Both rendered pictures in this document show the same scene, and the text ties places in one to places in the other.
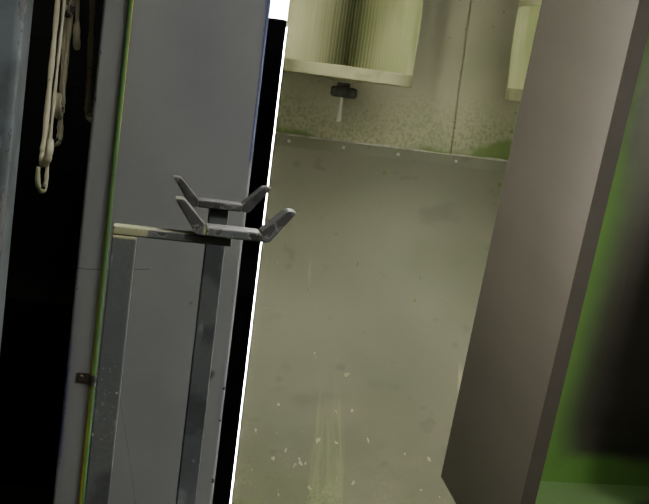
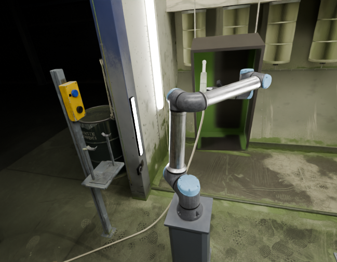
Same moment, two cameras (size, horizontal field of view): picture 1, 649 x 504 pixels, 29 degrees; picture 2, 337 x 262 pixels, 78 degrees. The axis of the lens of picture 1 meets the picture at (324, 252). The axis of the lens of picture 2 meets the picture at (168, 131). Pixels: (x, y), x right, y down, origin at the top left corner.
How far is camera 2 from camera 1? 1.22 m
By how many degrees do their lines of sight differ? 33
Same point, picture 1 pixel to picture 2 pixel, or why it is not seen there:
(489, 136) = not seen: hidden behind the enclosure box
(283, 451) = (189, 121)
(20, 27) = (75, 129)
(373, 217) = not seen: hidden behind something
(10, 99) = (77, 134)
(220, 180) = (128, 117)
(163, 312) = (126, 131)
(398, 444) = not seen: hidden behind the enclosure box
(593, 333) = (215, 112)
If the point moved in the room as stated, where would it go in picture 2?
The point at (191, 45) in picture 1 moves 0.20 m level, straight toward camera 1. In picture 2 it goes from (121, 103) to (109, 111)
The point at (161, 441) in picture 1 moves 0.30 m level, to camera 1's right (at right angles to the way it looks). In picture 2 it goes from (130, 144) to (156, 148)
